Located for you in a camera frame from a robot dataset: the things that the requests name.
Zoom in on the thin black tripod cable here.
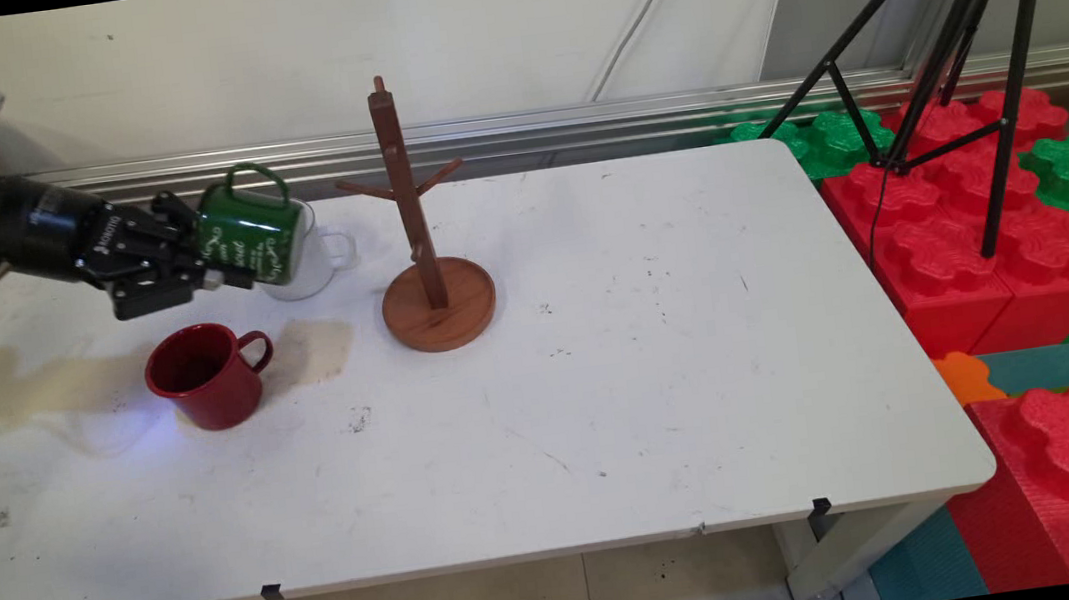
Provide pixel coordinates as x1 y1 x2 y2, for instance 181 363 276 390
857 161 905 275

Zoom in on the teal foam mat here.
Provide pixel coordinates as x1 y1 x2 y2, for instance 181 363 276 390
860 500 993 600

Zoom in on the wooden mug tree stand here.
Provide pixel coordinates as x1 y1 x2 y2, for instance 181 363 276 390
325 66 504 363

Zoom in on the white enamel mug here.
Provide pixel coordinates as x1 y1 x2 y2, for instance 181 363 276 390
250 191 364 306

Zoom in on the black tripod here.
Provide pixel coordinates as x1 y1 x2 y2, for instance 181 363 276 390
742 0 1069 285

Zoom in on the white table leg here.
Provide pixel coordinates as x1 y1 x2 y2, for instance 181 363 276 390
773 493 963 600

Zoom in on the red enamel mug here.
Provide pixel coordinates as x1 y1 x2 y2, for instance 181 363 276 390
139 315 284 439

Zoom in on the green printed enamel mug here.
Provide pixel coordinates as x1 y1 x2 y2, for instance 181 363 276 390
188 156 313 295

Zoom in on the metal wall rail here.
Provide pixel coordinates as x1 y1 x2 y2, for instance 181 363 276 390
26 45 1069 213

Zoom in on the orange foam piece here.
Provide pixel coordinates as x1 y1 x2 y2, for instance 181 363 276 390
930 345 1009 412

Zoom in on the large red foam block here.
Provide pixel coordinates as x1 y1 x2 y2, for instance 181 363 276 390
809 81 1069 373

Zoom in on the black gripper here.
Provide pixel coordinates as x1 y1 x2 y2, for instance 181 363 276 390
0 149 261 337

